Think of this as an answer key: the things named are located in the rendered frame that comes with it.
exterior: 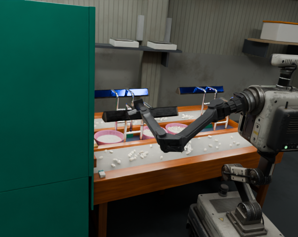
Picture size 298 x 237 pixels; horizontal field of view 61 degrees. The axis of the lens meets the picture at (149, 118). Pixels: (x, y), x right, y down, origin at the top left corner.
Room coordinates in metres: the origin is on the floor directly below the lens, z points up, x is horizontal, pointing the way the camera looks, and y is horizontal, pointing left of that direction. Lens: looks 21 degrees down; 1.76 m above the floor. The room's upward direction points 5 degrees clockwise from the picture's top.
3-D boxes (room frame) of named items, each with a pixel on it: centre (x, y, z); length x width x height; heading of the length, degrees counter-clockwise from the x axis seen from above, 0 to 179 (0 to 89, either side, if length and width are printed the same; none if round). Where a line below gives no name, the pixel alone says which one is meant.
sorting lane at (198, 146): (2.01, -0.36, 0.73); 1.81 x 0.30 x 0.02; 117
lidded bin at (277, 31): (4.24, -1.93, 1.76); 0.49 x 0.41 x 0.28; 105
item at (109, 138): (2.03, 0.33, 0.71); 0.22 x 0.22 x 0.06
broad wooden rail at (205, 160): (1.82, -0.46, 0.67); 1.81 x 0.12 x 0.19; 117
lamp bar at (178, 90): (2.80, -0.55, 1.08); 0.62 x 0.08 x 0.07; 117
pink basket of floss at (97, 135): (2.03, 0.33, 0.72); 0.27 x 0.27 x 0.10
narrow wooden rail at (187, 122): (2.45, -0.13, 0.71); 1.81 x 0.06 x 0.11; 117
